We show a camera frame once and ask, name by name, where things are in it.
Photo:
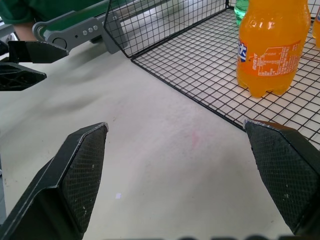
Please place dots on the green soda bottle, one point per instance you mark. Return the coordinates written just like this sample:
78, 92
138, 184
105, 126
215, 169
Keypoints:
240, 10

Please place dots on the person in green shirt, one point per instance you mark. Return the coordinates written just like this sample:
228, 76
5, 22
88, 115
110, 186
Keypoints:
17, 10

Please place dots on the orange soda bottle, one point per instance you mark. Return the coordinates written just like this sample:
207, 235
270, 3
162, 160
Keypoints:
317, 27
272, 45

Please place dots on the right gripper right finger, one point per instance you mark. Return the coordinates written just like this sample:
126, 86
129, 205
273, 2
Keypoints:
287, 175

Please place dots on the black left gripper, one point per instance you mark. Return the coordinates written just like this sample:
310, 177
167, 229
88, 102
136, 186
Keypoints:
3, 47

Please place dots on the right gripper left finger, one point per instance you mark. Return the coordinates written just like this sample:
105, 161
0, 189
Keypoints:
52, 197

